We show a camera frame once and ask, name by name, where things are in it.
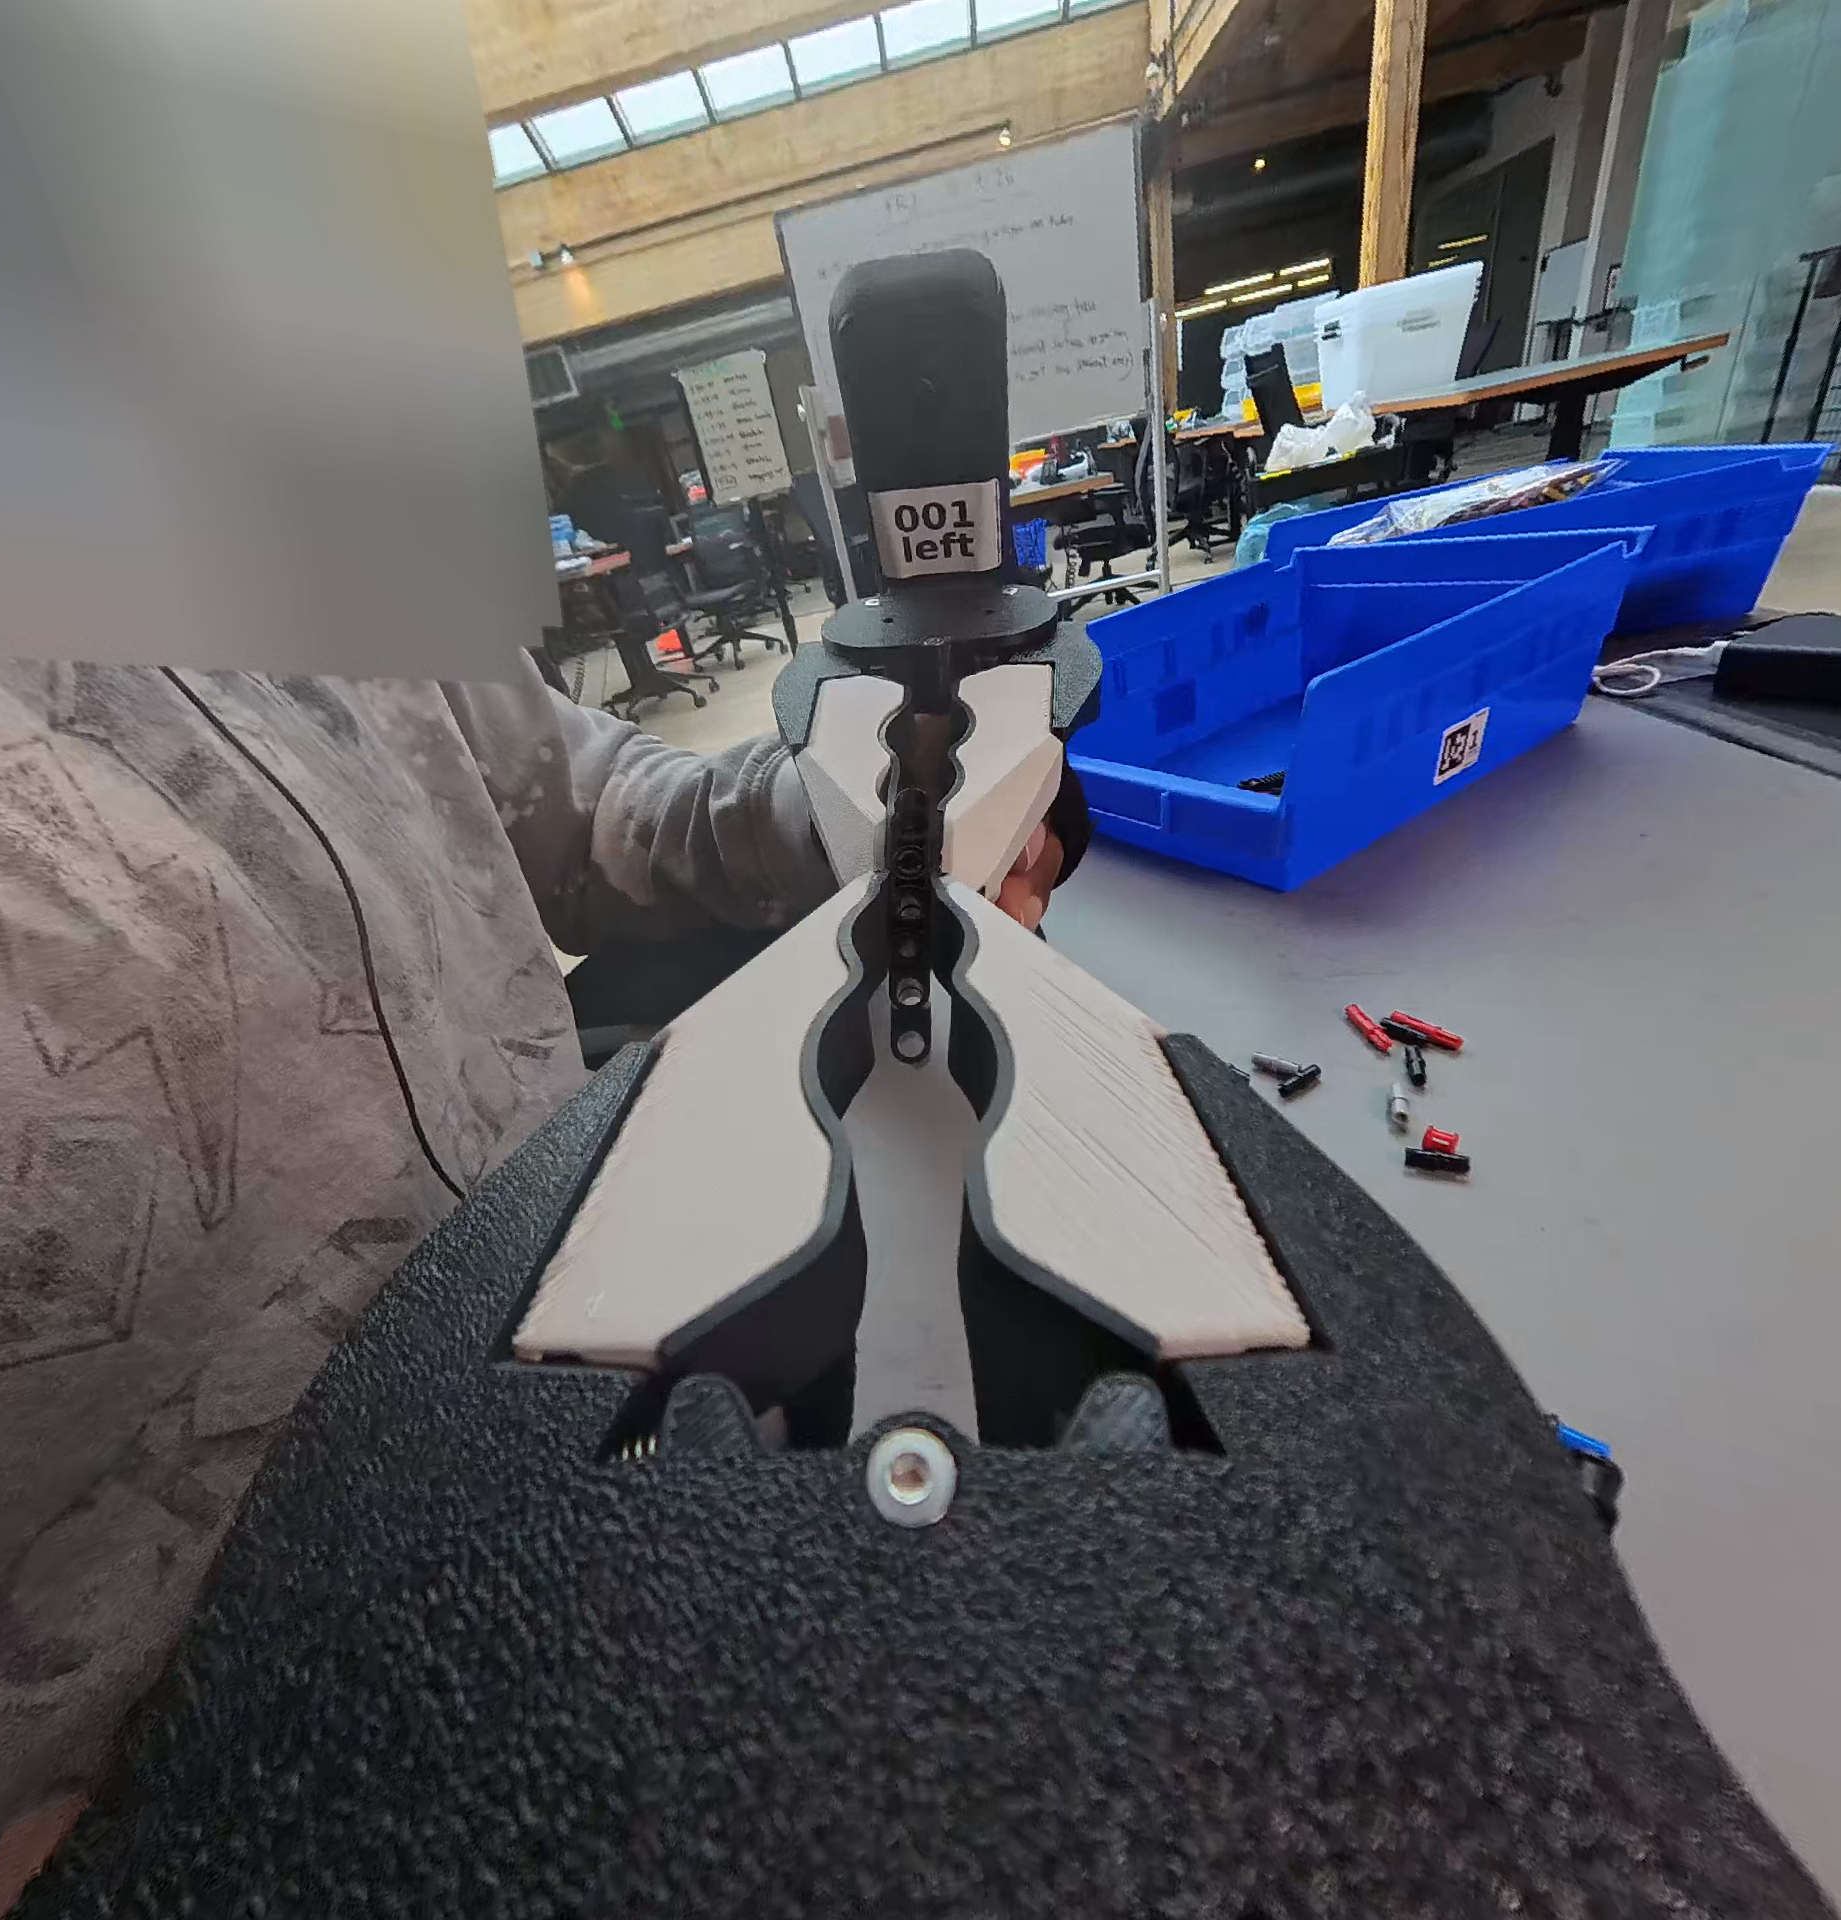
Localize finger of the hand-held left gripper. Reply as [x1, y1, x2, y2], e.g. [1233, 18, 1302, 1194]
[792, 676, 902, 890]
[938, 661, 1072, 902]

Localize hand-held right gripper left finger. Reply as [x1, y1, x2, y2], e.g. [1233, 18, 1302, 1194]
[512, 874, 881, 1369]

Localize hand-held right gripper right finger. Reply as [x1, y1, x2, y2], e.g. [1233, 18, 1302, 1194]
[943, 876, 1315, 1367]

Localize black toy brick beam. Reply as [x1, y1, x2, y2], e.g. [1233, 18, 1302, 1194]
[860, 676, 955, 1069]

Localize group of small toy pins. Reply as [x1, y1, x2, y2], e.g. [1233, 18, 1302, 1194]
[1248, 1005, 1475, 1179]

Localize blue plastic bin with tag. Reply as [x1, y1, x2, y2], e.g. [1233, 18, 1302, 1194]
[1070, 526, 1660, 899]

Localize grey desk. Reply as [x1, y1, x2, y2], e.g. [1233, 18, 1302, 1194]
[1033, 607, 1841, 1920]

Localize person's left hand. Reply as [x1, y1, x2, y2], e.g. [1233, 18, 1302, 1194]
[998, 815, 1070, 939]

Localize small whiteboard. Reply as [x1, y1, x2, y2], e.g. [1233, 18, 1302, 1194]
[672, 348, 794, 511]

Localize large whiteboard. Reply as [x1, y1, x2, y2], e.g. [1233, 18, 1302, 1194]
[774, 121, 1158, 604]

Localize black office chair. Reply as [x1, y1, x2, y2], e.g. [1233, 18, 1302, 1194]
[683, 508, 800, 674]
[597, 511, 722, 724]

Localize white plastic bag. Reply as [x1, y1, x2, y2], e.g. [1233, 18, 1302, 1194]
[1263, 391, 1379, 476]

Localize stack of clear storage boxes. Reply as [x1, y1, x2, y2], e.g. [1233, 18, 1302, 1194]
[1216, 262, 1487, 421]

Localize bag of toy brick parts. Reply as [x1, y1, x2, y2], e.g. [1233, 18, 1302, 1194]
[1324, 460, 1630, 549]

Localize person's grey printed sweatshirt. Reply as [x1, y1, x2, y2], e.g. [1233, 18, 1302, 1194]
[0, 651, 595, 1907]

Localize wooden background table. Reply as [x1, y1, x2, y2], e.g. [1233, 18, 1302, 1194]
[1363, 332, 1736, 469]

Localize black power adapter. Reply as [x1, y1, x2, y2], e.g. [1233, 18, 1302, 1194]
[1708, 614, 1841, 717]

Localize white cable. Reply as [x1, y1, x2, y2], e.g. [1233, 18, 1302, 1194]
[1587, 640, 1736, 701]

